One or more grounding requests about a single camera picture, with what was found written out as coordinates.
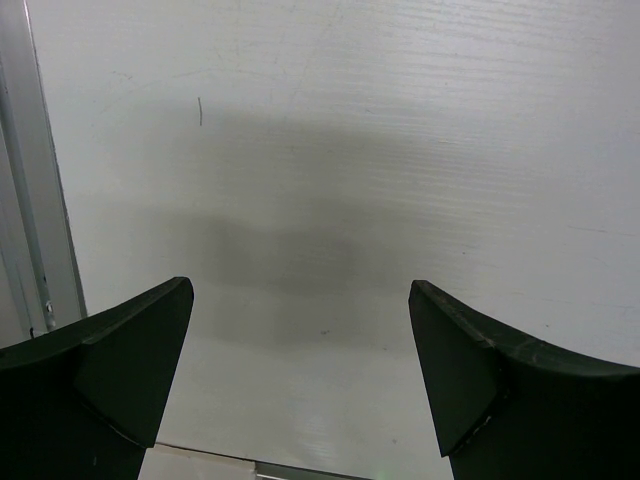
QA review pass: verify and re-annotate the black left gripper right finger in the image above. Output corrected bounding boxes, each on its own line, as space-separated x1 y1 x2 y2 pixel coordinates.
409 280 639 479

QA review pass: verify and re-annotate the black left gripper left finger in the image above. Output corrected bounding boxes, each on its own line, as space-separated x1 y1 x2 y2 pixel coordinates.
1 277 193 479

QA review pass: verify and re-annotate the aluminium left frame rail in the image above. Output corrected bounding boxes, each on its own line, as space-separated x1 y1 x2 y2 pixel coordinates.
1 1 87 344

